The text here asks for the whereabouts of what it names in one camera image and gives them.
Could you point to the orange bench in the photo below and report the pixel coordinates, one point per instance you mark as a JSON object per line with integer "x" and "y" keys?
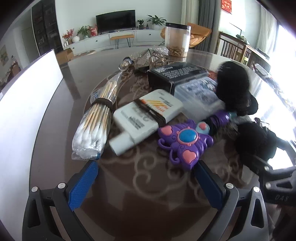
{"x": 121, "y": 37}

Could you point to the green potted plant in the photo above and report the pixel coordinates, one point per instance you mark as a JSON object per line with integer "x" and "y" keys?
{"x": 83, "y": 31}

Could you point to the white board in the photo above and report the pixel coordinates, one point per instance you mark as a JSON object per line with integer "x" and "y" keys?
{"x": 23, "y": 111}

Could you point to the clear jar with black lid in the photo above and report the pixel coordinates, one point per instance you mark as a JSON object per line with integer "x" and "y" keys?
{"x": 178, "y": 37}

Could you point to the purple butterfly toy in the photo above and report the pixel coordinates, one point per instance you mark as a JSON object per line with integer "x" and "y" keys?
{"x": 185, "y": 148}

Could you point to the white television cabinet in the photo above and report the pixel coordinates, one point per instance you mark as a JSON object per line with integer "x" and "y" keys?
{"x": 97, "y": 42}

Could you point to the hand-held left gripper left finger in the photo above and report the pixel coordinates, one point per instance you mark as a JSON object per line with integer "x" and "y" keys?
{"x": 83, "y": 183}

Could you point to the small potted plant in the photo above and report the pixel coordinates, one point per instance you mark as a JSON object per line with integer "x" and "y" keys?
{"x": 140, "y": 23}

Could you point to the grey and white curtains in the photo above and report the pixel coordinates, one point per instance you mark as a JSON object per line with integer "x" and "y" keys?
{"x": 203, "y": 11}

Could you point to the brown cardboard box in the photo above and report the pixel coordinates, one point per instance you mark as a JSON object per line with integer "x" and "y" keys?
{"x": 67, "y": 55}

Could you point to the black velvet cloth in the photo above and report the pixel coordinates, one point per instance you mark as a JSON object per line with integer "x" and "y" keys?
{"x": 231, "y": 88}

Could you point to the bundle of cotton swabs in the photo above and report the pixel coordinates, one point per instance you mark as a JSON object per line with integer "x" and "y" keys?
{"x": 92, "y": 129}

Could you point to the white bottle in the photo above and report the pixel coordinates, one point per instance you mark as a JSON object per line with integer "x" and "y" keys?
{"x": 129, "y": 118}

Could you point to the dark display cabinet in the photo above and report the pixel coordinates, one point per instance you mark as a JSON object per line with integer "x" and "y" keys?
{"x": 46, "y": 27}

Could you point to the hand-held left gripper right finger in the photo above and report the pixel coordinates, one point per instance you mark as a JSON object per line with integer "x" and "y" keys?
{"x": 210, "y": 185}

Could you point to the wooden chair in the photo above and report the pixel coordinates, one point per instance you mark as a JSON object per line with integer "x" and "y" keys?
{"x": 231, "y": 47}

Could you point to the black television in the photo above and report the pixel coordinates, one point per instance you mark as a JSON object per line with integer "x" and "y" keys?
{"x": 115, "y": 20}

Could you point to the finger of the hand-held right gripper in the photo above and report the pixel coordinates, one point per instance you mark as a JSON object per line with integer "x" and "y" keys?
{"x": 263, "y": 163}
{"x": 286, "y": 150}

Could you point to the clear plastic box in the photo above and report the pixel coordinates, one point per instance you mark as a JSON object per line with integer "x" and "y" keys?
{"x": 196, "y": 92}

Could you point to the cluttered sideboard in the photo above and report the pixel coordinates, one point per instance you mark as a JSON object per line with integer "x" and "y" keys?
{"x": 266, "y": 67}

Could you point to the clear claw hair clip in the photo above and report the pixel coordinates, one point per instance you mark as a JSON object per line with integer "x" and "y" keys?
{"x": 158, "y": 60}

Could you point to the rhinestone bow hair clip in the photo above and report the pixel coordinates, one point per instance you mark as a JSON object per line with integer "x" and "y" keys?
{"x": 143, "y": 56}

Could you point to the orange lounge chair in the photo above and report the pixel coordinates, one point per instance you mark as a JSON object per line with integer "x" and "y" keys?
{"x": 200, "y": 33}

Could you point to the black cardboard box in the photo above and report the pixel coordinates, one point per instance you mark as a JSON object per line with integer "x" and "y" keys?
{"x": 175, "y": 71}

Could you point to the red flower plant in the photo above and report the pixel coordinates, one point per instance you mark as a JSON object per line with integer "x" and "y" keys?
{"x": 68, "y": 36}

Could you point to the large leafy potted plant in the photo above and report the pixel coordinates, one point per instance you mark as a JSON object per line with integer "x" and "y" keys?
{"x": 156, "y": 21}

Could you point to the red gift box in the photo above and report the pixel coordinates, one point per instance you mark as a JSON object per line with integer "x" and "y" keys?
{"x": 93, "y": 32}

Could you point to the white round vase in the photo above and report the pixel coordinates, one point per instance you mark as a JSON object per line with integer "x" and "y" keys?
{"x": 75, "y": 39}

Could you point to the red wall hanging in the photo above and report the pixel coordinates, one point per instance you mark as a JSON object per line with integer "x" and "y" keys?
{"x": 226, "y": 5}

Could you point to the framed wall picture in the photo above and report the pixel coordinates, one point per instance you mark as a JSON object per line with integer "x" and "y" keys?
{"x": 4, "y": 55}

